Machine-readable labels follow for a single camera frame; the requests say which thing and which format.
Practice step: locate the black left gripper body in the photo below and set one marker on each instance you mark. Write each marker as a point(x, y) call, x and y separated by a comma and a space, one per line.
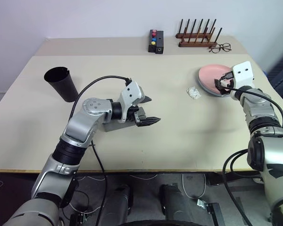
point(134, 113)

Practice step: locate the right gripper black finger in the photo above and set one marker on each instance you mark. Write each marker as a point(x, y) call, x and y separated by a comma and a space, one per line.
point(218, 86)

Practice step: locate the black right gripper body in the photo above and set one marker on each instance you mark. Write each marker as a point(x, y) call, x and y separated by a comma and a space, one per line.
point(226, 75)

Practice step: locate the pink plate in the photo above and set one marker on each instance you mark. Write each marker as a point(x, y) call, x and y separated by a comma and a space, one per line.
point(210, 75)

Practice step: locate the grey glasses case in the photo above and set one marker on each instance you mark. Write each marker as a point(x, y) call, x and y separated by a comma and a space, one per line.
point(115, 127)

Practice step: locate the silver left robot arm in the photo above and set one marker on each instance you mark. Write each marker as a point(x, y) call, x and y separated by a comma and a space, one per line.
point(85, 122)

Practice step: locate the black plastic cup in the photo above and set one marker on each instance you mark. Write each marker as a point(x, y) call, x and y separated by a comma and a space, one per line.
point(63, 87)

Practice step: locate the crumpled white paper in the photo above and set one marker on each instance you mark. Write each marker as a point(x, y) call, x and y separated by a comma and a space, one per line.
point(193, 93)

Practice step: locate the brown framed eyeglasses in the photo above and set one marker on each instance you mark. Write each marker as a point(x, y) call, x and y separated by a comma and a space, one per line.
point(220, 48)

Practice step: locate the brown wooden plate rack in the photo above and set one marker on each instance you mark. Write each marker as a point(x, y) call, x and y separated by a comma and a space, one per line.
point(195, 41)

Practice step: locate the black box with coloured buttons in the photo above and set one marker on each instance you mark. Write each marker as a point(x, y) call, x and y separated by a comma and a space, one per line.
point(152, 44)

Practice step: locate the dark rounded shape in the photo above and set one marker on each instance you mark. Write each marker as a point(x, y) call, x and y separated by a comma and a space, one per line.
point(174, 207)
point(119, 207)

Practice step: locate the black table foot bar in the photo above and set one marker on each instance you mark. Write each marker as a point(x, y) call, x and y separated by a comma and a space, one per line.
point(233, 179)

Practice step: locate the black floor bar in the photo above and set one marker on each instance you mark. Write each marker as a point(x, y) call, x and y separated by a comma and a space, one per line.
point(213, 214)

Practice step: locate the black floor device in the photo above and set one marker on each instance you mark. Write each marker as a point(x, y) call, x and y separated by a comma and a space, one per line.
point(79, 220)

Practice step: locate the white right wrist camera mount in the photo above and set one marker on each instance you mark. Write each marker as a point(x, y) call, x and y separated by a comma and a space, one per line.
point(244, 73)

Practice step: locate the small metal bracket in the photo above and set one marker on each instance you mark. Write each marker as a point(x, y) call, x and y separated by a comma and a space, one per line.
point(201, 203)

